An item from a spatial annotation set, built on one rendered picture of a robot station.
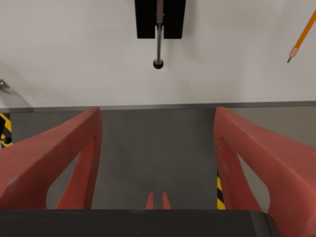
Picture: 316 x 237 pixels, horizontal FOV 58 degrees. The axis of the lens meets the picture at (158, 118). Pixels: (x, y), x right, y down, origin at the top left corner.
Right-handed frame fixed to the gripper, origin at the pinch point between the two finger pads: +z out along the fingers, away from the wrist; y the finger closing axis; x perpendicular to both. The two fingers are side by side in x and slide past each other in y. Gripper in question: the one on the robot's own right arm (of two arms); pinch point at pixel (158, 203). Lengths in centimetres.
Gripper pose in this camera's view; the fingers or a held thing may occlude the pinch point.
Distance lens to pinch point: 28.8
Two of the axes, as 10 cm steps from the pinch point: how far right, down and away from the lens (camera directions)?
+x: -0.2, 6.4, 7.7
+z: -0.1, -7.7, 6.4
